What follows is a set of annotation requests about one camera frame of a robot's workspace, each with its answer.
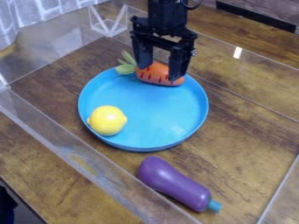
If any clear acrylic enclosure wall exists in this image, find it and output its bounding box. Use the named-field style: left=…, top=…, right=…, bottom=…
left=0, top=3, right=299, bottom=224

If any orange toy carrot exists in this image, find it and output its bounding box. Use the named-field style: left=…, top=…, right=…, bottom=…
left=115, top=51, right=184, bottom=87

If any white patterned curtain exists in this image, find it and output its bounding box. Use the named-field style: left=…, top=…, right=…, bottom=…
left=0, top=0, right=108, bottom=51

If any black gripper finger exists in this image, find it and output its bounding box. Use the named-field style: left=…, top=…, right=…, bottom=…
left=132, top=36, right=153, bottom=69
left=168, top=38, right=195, bottom=82

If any yellow toy lemon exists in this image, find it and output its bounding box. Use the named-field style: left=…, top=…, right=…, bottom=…
left=86, top=105, right=127, bottom=136

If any purple toy eggplant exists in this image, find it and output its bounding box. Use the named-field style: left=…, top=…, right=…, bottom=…
left=136, top=156, right=221, bottom=212

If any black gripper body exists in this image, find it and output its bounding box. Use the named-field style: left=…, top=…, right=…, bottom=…
left=129, top=0, right=199, bottom=52

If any blue round plate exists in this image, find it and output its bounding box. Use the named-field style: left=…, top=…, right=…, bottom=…
left=78, top=68, right=209, bottom=152

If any black baseboard strip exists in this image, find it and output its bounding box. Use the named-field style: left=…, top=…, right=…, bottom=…
left=216, top=1, right=296, bottom=33

